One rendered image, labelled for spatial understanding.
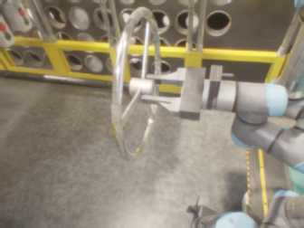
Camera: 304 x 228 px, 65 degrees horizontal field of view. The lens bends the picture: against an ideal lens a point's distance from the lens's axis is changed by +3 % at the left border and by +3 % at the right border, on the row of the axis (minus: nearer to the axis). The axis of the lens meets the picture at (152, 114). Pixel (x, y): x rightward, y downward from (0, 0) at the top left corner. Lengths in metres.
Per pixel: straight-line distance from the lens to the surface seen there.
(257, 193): 1.08
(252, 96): 0.57
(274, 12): 2.42
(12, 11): 1.64
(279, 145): 0.63
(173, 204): 1.36
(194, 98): 0.56
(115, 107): 0.44
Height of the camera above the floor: 1.26
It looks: 47 degrees down
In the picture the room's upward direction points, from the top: 7 degrees counter-clockwise
